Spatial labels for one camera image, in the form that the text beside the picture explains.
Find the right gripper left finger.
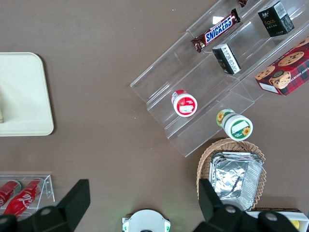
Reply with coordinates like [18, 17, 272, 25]
[30, 178, 91, 232]

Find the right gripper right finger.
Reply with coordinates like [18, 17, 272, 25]
[192, 178, 259, 232]

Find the aluminium foil tray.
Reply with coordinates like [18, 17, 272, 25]
[209, 151, 264, 211]

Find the light tan wicker basket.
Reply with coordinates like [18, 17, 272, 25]
[197, 138, 267, 211]

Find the cream plastic tray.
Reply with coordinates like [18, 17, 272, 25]
[0, 52, 55, 137]

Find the clear acrylic bottle rack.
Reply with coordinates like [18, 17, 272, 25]
[0, 174, 56, 218]

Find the red cola bottle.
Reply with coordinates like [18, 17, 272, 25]
[3, 180, 42, 216]
[0, 180, 22, 209]

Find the white plastic bin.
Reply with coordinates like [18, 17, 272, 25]
[246, 207, 309, 232]

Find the green lid yogurt cup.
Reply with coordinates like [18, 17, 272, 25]
[216, 108, 253, 141]

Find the red lid yogurt cup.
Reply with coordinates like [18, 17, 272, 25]
[171, 89, 198, 117]

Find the clear acrylic stepped stand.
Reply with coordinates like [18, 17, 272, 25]
[129, 0, 309, 158]

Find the small black carton box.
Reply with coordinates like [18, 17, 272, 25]
[257, 0, 295, 38]
[212, 43, 241, 75]

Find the red tartan cookie box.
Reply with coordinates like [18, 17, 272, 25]
[255, 36, 309, 96]

